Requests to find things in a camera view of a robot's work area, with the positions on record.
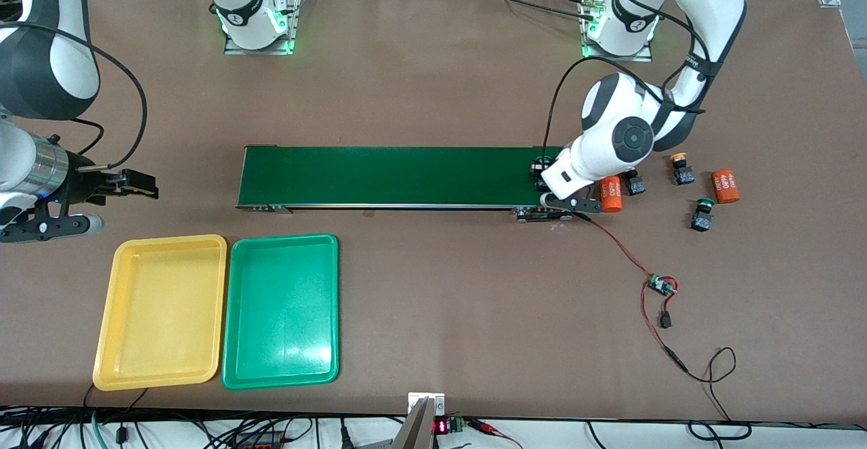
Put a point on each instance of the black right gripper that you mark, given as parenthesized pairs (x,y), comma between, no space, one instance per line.
(82,187)

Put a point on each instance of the green push button switch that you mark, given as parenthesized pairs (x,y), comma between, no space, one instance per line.
(540,160)
(701,220)

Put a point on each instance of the orange cylindrical battery cell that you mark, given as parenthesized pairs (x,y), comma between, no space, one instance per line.
(613,200)
(725,186)

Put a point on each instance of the yellow push button switch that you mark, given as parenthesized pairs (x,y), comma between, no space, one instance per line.
(683,176)
(635,185)

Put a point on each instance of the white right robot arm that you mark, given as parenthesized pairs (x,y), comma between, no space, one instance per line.
(47,63)

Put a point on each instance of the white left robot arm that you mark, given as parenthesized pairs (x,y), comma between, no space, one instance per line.
(630,137)

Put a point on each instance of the yellow plastic tray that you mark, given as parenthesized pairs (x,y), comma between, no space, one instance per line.
(159,313)

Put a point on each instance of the green conveyor belt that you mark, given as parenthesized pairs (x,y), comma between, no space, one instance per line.
(406,175)

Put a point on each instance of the small green circuit board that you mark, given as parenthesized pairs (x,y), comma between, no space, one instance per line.
(658,285)

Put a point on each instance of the small black connector plug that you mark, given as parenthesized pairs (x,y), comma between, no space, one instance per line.
(666,319)

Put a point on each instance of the green plastic tray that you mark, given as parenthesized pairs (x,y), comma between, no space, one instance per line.
(281,313)

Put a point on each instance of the red clip lead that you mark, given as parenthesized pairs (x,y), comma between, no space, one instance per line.
(491,429)

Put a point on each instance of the red digit display module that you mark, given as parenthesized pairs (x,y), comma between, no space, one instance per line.
(441,426)

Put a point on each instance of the black power strip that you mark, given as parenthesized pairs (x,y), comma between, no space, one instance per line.
(261,443)

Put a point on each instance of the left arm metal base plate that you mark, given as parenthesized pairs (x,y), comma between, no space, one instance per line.
(616,58)

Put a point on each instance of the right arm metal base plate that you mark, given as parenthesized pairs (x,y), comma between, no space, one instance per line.
(295,15)

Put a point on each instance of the grey camera stand bracket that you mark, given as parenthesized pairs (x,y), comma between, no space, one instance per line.
(420,429)

